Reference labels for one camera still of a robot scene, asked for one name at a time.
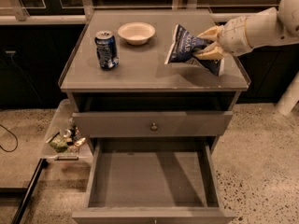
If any white paper bowl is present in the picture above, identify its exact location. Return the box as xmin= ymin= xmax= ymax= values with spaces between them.
xmin=118 ymin=22 xmax=155 ymax=46

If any grey open middle drawer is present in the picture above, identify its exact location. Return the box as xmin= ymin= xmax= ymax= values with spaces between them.
xmin=72 ymin=138 xmax=235 ymax=224

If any clear plastic bin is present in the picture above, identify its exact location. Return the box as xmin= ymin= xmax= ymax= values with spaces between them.
xmin=41 ymin=99 xmax=92 ymax=161

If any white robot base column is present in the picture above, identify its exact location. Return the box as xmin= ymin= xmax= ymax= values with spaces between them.
xmin=276 ymin=72 xmax=299 ymax=116

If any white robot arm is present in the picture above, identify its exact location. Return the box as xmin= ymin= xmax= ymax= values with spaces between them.
xmin=193 ymin=0 xmax=299 ymax=60

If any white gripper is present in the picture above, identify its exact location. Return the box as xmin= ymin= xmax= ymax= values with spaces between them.
xmin=193 ymin=16 xmax=252 ymax=60

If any black floor cable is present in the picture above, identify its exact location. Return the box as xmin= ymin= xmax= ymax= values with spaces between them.
xmin=0 ymin=123 xmax=19 ymax=153

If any round brass drawer knob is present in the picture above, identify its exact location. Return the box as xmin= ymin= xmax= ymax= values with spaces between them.
xmin=150 ymin=123 xmax=158 ymax=132

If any blue soda can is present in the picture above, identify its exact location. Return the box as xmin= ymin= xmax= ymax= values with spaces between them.
xmin=94 ymin=31 xmax=119 ymax=70

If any grey top drawer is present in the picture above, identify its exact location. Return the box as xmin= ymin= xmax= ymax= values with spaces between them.
xmin=73 ymin=111 xmax=233 ymax=138

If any grey drawer cabinet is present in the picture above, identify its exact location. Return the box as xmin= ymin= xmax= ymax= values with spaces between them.
xmin=60 ymin=10 xmax=249 ymax=147

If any green snack packet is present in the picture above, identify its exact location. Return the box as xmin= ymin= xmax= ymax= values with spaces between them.
xmin=48 ymin=133 xmax=68 ymax=153

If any blue chip bag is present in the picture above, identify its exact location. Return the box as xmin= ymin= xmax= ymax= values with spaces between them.
xmin=164 ymin=24 xmax=224 ymax=77

